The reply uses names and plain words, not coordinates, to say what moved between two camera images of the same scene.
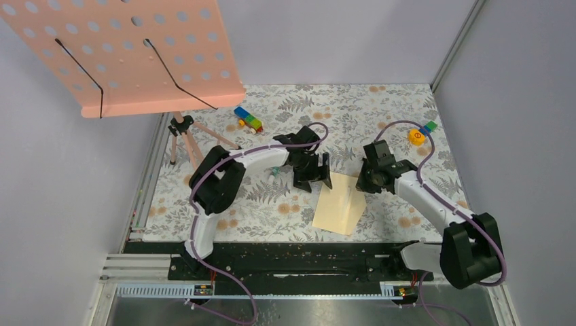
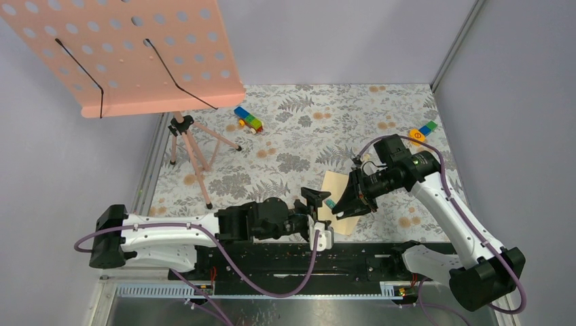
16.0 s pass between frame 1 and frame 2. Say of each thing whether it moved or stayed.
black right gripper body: moved
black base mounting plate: stayed
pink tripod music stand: stayed
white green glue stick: moved
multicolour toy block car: stayed
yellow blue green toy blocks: stayed
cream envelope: stayed
